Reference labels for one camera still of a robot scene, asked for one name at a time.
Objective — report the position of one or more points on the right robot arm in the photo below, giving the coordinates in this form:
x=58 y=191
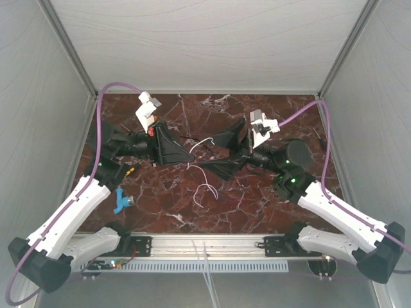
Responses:
x=296 y=185

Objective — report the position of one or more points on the blue plastic fitting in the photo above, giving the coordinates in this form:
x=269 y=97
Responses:
x=122 y=201

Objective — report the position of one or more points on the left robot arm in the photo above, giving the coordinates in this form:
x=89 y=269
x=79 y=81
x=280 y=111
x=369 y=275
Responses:
x=100 y=179

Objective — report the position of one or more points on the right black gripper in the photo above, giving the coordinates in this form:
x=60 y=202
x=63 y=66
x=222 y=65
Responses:
x=225 y=167

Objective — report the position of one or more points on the aluminium front rail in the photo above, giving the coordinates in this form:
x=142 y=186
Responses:
x=186 y=246

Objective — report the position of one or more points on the yellow black screwdriver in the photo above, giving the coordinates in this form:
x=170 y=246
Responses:
x=130 y=171

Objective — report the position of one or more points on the black tool at right edge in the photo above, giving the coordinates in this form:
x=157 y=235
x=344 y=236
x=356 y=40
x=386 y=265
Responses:
x=323 y=143

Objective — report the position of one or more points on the small circuit board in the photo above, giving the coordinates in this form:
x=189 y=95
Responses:
x=96 y=265

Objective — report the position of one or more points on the blue slotted cable duct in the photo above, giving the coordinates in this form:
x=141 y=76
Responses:
x=201 y=266

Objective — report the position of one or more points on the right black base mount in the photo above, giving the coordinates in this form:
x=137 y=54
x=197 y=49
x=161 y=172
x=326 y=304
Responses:
x=279 y=245

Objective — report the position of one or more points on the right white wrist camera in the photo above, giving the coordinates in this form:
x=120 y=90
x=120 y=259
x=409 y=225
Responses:
x=261 y=127

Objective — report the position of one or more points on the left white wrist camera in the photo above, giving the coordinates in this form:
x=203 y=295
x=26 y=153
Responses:
x=145 y=112

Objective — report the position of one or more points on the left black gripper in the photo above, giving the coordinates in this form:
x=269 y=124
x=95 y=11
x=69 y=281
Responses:
x=164 y=147

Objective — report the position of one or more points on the white zip ties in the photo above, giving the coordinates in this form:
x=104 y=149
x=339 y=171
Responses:
x=209 y=280

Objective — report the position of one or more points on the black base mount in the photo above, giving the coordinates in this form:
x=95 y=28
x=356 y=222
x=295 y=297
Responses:
x=130 y=245
x=279 y=245

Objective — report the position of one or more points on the black zip tie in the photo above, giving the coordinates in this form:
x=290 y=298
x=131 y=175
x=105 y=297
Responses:
x=192 y=138

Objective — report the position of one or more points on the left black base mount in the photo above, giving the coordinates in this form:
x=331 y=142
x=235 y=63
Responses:
x=130 y=245

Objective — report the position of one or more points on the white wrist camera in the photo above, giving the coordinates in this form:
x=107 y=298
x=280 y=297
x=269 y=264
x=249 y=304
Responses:
x=145 y=112
x=261 y=127

